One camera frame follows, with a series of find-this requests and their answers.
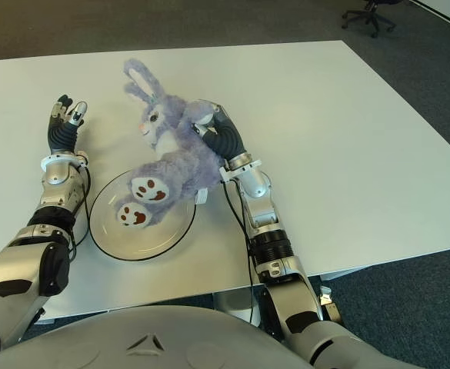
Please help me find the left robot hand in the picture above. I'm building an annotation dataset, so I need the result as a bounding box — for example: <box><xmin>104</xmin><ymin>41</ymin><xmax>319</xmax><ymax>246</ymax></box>
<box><xmin>46</xmin><ymin>94</ymin><xmax>89</xmax><ymax>155</ymax></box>

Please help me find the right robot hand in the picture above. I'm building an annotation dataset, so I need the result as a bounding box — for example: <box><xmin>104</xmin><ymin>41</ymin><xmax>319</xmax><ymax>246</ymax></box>
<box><xmin>192</xmin><ymin>99</ymin><xmax>247</xmax><ymax>161</ymax></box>

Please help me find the purple plush bunny doll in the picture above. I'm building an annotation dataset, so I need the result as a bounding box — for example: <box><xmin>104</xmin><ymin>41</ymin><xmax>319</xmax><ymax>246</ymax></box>
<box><xmin>122</xmin><ymin>58</ymin><xmax>225</xmax><ymax>231</ymax></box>

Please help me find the white plate black rim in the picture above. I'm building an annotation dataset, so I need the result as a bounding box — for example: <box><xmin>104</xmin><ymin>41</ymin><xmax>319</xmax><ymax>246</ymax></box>
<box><xmin>88</xmin><ymin>168</ymin><xmax>197</xmax><ymax>262</ymax></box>

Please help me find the white table leg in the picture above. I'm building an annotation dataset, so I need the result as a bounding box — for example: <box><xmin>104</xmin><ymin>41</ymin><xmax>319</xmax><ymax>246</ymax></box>
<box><xmin>213</xmin><ymin>290</ymin><xmax>257</xmax><ymax>322</ymax></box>

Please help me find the black office chair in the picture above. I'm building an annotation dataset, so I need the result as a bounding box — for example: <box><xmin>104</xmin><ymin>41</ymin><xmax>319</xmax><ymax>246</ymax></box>
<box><xmin>342</xmin><ymin>0</ymin><xmax>397</xmax><ymax>38</ymax></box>

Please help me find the grey robot torso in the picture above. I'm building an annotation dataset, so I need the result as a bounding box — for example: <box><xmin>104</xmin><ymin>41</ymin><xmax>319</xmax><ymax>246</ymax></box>
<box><xmin>0</xmin><ymin>305</ymin><xmax>314</xmax><ymax>369</ymax></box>

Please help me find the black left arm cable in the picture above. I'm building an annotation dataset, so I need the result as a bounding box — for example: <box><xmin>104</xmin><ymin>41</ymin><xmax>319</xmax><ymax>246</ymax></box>
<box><xmin>68</xmin><ymin>165</ymin><xmax>92</xmax><ymax>262</ymax></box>

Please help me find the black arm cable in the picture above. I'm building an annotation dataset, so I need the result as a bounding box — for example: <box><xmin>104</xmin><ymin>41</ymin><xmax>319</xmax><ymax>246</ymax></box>
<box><xmin>68</xmin><ymin>165</ymin><xmax>92</xmax><ymax>262</ymax></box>
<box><xmin>220</xmin><ymin>180</ymin><xmax>257</xmax><ymax>324</ymax></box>

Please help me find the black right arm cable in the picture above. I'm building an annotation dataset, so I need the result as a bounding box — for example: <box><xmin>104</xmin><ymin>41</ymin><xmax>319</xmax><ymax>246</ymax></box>
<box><xmin>220</xmin><ymin>180</ymin><xmax>257</xmax><ymax>324</ymax></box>

